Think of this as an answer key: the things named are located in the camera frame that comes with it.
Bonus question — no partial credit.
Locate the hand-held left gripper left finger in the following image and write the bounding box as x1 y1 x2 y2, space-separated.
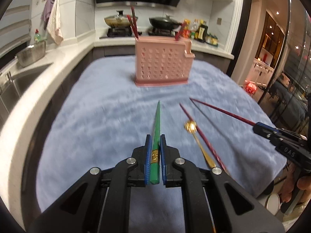
25 134 152 233

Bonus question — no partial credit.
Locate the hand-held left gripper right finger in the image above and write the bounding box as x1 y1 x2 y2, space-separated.
160 134 285 233

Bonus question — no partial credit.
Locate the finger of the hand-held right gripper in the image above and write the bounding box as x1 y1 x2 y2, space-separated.
255 123 280 134
252 126 277 140

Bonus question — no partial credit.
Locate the green chopstick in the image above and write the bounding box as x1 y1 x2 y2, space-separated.
149 100 162 185

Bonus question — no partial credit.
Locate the gold flower spoon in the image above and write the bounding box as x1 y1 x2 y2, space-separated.
184 121 217 169

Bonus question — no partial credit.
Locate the pink perforated utensil holder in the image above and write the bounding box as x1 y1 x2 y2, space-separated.
134 36 195 88

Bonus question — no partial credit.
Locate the person's right hand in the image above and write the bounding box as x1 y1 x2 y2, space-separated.
279 171 311 204

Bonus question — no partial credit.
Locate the blue fleece blanket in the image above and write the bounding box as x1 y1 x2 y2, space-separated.
36 56 288 214

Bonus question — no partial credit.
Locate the condiment jar set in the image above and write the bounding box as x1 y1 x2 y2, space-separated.
205 33 219 46

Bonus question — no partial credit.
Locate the dark sauce bottle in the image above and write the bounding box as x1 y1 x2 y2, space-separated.
196 25 209 42

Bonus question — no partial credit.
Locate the white kitchen counter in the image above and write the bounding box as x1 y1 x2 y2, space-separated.
0 36 235 224

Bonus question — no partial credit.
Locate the black gas stove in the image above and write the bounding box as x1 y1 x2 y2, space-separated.
107 27 179 38

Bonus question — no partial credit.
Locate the black wok with lid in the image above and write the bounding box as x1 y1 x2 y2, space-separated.
149 15 183 31

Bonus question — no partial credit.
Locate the wok with glass lid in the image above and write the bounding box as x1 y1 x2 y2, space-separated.
104 10 138 28

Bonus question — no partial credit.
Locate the steel sink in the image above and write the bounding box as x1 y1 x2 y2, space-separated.
0 63 52 127

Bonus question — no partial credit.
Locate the metal basin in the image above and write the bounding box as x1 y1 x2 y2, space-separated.
17 40 46 67

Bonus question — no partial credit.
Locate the chrome faucet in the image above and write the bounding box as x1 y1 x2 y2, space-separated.
0 71 14 95

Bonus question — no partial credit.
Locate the white hanging towel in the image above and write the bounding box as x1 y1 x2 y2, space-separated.
47 0 64 44

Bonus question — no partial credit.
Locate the purple hanging cloth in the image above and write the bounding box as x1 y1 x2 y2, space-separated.
40 0 55 30

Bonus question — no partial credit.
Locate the window blind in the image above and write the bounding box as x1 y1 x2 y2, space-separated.
0 0 33 59

